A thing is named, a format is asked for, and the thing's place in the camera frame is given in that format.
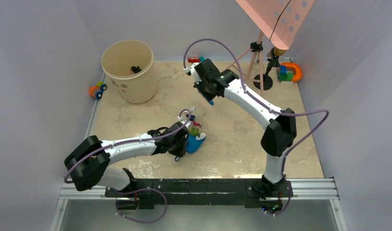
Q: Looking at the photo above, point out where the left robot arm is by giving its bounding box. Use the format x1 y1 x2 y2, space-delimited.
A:
64 121 193 197

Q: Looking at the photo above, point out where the orange toy car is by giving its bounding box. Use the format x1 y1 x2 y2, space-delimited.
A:
89 81 107 100

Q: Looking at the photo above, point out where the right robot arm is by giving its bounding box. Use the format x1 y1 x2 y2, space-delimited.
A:
187 59 297 197

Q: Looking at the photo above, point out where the green white paper scrap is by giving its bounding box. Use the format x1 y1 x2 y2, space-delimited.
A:
189 127 206 141

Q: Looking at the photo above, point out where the large black paper scrap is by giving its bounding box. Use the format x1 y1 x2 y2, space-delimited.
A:
131 66 142 74

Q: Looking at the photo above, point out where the pink music stand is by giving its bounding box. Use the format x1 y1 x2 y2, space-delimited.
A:
236 0 316 79

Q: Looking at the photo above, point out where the orange ring with blocks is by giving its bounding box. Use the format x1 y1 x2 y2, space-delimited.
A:
276 62 303 83

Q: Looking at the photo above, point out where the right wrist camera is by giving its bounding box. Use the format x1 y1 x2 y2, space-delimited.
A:
184 63 201 84

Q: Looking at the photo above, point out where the red paper scrap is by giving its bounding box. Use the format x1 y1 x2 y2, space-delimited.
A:
192 121 202 128

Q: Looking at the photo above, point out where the black base frame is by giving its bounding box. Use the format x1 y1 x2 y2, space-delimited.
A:
105 178 292 212

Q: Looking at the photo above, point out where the blue hand brush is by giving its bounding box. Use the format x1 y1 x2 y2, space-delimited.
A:
198 91 214 106

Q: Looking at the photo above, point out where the beige round bin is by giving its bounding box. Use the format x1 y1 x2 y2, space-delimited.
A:
101 40 158 104

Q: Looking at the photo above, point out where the red toy block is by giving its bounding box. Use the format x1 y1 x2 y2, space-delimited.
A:
187 56 200 63

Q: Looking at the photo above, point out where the black microphone stand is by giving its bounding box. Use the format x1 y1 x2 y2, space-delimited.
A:
253 47 286 90

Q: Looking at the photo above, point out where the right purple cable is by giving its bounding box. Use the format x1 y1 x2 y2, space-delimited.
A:
183 38 330 218

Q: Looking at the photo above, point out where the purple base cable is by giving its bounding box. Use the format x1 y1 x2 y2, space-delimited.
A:
110 187 168 224

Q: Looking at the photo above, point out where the blue dustpan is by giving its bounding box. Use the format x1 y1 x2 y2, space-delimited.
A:
174 133 206 162

